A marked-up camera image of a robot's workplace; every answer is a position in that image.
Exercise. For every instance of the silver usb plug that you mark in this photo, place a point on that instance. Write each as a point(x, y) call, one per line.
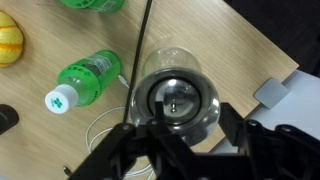
point(66, 170)

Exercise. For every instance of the silver funnel filter black collar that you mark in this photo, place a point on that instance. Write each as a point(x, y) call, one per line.
point(209, 96)

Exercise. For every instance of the grey square pad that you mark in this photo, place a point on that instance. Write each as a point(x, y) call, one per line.
point(271, 93)

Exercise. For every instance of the green bottle white cap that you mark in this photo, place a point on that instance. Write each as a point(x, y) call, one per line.
point(86, 76)
point(93, 5)

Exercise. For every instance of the black thermos bottle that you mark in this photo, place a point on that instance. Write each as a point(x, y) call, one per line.
point(6, 118)

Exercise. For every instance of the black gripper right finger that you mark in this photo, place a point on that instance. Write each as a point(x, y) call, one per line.
point(273, 153)

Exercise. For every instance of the round silver filter disc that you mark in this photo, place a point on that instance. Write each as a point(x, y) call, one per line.
point(180, 93)

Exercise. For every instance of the small yellow pumpkin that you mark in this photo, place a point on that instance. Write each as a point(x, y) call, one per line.
point(10, 40)

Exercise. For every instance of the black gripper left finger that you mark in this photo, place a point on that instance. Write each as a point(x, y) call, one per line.
point(143, 153)

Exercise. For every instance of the clear glass carafe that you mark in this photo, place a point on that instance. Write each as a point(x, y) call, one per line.
point(170, 55)

